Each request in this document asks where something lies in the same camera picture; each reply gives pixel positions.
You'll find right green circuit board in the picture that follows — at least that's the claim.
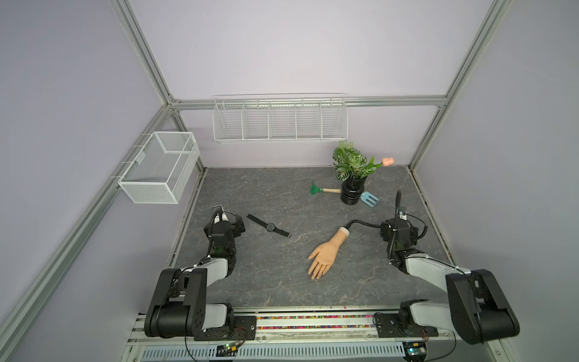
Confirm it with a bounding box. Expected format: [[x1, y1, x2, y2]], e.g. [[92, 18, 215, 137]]
[[403, 342, 428, 362]]

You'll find long white wire shelf basket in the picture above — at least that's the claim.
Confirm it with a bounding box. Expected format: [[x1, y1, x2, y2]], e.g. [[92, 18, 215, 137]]
[[212, 95, 349, 143]]

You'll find green artificial plant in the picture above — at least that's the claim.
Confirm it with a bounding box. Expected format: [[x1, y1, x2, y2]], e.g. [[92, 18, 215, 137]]
[[333, 141, 383, 181]]

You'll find black gooseneck hand stand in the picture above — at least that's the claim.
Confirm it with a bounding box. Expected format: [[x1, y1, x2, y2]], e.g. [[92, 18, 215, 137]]
[[345, 189, 403, 264]]

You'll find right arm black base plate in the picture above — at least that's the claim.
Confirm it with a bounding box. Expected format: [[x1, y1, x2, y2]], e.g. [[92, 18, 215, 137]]
[[372, 312, 440, 341]]

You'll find green toy rake wooden handle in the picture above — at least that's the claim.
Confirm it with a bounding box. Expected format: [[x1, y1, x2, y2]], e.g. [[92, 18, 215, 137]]
[[310, 183, 342, 195]]

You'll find white wire mesh box basket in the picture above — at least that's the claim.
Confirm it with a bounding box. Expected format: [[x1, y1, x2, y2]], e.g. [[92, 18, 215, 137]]
[[111, 131, 201, 205]]

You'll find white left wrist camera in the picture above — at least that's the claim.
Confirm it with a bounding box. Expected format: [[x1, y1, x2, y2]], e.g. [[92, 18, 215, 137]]
[[213, 209, 229, 224]]

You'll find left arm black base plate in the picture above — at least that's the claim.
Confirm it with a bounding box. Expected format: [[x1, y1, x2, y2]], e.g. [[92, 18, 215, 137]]
[[193, 316, 257, 342]]

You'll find left green circuit board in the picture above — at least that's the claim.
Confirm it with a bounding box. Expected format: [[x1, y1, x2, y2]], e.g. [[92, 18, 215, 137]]
[[215, 344, 238, 357]]

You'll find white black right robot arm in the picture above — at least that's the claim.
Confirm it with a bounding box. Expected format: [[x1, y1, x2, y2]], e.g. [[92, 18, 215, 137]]
[[380, 217, 520, 345]]

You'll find pink artificial tulip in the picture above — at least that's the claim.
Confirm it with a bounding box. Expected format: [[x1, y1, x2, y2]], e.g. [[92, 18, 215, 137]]
[[367, 157, 395, 169]]

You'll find white slotted cable duct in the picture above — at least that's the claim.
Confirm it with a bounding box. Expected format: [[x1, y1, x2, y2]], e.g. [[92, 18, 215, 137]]
[[137, 342, 406, 361]]

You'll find aluminium mounting rail frame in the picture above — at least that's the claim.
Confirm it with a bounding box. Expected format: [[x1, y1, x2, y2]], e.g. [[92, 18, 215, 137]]
[[121, 307, 509, 361]]

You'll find black wrist watch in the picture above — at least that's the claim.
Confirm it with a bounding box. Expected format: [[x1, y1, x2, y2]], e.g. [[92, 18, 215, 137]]
[[247, 214, 292, 238]]

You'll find light blue toy fork tool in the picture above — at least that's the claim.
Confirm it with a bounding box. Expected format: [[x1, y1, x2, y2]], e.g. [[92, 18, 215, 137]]
[[360, 192, 380, 208]]

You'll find black plant pot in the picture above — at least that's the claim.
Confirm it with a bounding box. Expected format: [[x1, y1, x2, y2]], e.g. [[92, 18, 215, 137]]
[[340, 176, 366, 205]]

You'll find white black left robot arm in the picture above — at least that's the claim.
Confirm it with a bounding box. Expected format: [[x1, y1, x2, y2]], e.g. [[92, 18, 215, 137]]
[[144, 207, 245, 341]]

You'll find green circuit board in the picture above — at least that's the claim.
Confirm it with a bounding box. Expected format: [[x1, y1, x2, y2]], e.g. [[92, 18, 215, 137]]
[[215, 344, 238, 357], [403, 342, 428, 362]]

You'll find beige mannequin hand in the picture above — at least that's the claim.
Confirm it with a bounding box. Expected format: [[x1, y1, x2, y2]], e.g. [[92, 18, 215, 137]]
[[308, 227, 350, 280]]

